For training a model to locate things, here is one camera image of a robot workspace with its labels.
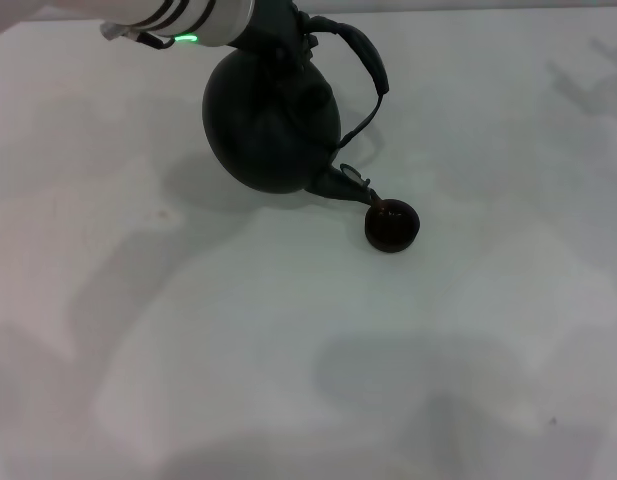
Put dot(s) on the small dark teacup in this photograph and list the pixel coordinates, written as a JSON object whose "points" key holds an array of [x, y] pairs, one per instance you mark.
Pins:
{"points": [[392, 232]]}

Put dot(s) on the black teapot lid with knob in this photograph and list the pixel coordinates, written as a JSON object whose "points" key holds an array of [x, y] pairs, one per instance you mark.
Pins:
{"points": [[315, 95]]}

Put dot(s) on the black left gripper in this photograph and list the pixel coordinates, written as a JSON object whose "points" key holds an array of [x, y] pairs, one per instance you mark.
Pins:
{"points": [[273, 35]]}

